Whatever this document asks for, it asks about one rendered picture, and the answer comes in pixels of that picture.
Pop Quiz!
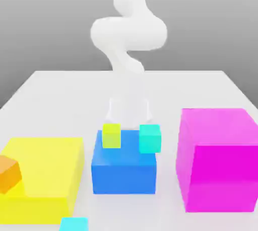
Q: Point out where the small orange cube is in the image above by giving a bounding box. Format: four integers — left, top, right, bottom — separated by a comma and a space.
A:
0, 155, 23, 195

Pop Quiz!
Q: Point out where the large blue box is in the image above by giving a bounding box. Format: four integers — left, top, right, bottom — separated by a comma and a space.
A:
91, 129, 157, 195

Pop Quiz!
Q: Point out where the small light cyan cube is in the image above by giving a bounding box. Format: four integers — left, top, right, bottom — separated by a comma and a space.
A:
58, 217, 89, 231

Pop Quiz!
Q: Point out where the large magenta box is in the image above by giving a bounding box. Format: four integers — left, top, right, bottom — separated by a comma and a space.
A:
175, 108, 258, 213

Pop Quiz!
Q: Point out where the small lime cube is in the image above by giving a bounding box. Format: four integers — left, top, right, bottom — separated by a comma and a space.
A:
102, 123, 122, 149

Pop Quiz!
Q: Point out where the large yellow box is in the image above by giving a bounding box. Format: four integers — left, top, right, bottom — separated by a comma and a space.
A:
0, 137, 85, 225

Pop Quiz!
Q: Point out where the small turquoise cube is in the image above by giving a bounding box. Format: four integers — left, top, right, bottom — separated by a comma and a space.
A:
139, 124, 162, 154

